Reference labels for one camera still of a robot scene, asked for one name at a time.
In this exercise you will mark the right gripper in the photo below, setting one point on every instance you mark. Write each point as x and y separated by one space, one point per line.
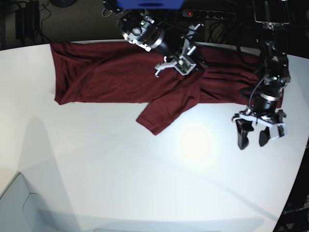
174 47

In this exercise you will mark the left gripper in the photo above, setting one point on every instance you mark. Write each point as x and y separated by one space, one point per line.
263 111

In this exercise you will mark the dark red t-shirt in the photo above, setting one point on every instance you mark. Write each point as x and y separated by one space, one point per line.
124 73

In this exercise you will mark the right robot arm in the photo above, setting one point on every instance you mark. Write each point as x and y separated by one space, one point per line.
152 26

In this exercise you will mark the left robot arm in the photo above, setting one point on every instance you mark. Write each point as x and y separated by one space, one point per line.
272 20

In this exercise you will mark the black power strip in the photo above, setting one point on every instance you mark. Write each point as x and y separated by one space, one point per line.
208 14

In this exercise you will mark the blue box at top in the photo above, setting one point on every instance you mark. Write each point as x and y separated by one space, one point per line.
150 4

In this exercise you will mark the black equipment box left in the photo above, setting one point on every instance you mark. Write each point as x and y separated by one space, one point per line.
27 20

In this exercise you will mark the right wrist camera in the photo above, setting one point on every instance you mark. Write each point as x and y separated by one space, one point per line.
185 65

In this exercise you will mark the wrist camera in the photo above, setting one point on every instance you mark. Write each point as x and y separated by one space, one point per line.
277 131
185 65

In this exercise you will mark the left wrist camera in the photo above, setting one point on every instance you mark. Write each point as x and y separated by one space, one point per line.
277 131

